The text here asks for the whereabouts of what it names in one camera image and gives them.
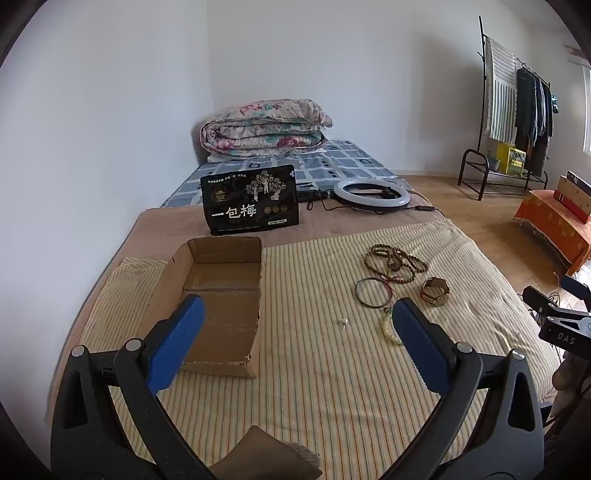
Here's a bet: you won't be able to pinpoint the black metal clothes rack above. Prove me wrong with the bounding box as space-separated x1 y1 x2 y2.
457 16 556 200

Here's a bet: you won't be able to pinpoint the thin metal bangle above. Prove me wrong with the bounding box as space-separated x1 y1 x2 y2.
355 277 394 309

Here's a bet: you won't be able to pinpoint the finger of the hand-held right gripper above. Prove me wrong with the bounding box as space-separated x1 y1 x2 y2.
560 274 591 302
523 285 563 320

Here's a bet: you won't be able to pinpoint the yellow plastic crate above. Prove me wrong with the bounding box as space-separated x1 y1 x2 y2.
496 142 527 176

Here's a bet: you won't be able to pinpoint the brown cardboard carton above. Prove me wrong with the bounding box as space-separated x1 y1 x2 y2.
553 170 591 224

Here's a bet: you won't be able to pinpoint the black tripod pole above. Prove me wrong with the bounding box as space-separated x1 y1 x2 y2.
295 188 336 205

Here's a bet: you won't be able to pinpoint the dark hanging clothes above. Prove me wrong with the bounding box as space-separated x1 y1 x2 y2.
514 67 556 178

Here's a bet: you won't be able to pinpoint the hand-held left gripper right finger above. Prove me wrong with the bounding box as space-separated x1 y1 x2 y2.
376 296 546 480

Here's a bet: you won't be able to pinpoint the orange cloth cover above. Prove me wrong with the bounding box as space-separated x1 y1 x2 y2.
513 188 591 276

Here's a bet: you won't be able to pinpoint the folded floral quilt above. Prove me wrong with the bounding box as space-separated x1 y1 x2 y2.
199 98 334 163

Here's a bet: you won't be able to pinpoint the blue patterned bed sheet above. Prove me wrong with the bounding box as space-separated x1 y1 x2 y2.
159 137 399 209

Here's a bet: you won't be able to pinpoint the wooden bead necklace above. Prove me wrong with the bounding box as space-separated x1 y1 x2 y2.
367 244 428 285

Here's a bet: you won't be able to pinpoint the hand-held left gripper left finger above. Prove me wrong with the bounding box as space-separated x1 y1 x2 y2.
50 294 218 480

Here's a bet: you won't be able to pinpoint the pale jade bracelet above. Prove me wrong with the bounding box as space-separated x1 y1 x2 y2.
379 306 403 345

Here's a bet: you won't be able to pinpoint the brown blanket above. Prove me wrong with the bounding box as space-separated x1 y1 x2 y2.
45 187 445 416

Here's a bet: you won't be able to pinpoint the red string bracelet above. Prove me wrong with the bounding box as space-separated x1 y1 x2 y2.
378 272 408 298

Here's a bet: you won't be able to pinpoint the striped hanging cloth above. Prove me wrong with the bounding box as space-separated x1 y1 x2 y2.
484 37 519 145

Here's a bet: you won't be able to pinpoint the cardboard box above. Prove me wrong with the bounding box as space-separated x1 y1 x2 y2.
147 236 264 379

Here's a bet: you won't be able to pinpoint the yellow striped towel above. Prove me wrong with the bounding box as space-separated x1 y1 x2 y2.
81 219 561 480

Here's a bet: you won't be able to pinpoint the white ring light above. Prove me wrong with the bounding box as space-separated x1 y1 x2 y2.
333 178 411 212

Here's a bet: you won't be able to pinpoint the gold brown wristwatch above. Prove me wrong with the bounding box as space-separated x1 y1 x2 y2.
420 276 451 306

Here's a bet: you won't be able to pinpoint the black ring light cable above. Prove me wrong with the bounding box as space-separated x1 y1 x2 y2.
307 193 446 219

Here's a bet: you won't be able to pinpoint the black snack bag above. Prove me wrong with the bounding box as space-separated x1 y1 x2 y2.
200 164 300 236

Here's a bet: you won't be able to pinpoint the person's leg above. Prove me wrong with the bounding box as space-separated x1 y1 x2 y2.
209 425 324 480

